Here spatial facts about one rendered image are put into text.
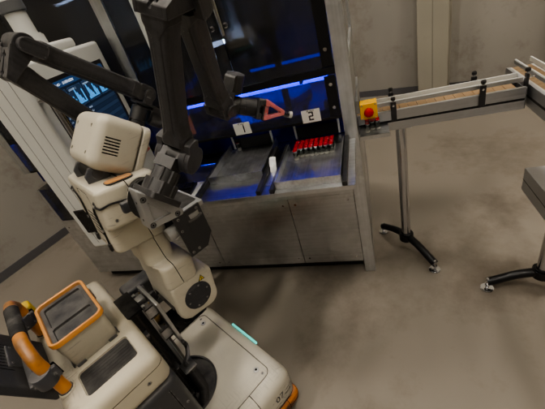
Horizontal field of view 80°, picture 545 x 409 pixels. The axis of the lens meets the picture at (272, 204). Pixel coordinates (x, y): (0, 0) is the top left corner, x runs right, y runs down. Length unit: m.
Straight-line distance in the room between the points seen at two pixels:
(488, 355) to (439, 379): 0.25
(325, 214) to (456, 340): 0.85
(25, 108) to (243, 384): 1.29
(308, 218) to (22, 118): 1.33
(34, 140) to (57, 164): 0.11
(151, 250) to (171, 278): 0.11
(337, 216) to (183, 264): 0.97
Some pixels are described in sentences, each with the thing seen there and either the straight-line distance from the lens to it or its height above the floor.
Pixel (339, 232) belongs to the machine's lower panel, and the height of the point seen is 0.32.
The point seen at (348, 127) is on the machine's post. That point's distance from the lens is 1.56.
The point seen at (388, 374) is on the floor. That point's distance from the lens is 1.74.
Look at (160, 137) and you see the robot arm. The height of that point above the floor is 1.30.
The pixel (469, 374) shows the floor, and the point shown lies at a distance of 1.77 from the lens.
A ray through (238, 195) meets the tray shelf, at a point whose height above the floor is 0.88.
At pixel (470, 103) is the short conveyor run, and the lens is 1.72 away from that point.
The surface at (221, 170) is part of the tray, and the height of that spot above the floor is 0.88.
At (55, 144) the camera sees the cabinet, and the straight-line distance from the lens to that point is 1.42.
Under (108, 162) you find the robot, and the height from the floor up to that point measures 1.28.
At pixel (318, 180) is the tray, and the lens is 1.26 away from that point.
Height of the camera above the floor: 1.54
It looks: 32 degrees down
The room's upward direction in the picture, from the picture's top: 18 degrees counter-clockwise
